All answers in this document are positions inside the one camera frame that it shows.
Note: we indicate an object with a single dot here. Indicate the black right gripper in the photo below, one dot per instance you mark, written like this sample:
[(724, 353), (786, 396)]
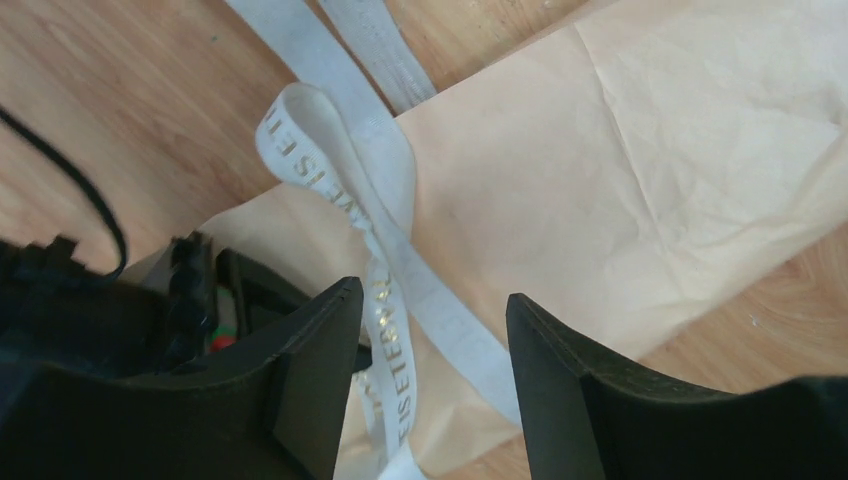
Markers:
[(190, 303)]

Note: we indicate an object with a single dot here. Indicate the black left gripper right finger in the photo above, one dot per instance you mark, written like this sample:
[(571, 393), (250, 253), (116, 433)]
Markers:
[(589, 412)]

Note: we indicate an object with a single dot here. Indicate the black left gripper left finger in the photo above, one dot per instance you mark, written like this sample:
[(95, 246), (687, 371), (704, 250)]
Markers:
[(270, 406)]

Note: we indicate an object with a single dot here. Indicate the green and peach wrapping paper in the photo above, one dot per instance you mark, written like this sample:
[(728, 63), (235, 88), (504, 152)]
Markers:
[(629, 171)]

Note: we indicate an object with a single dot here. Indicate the white gold-lettered ribbon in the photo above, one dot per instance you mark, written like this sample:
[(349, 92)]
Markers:
[(333, 132)]

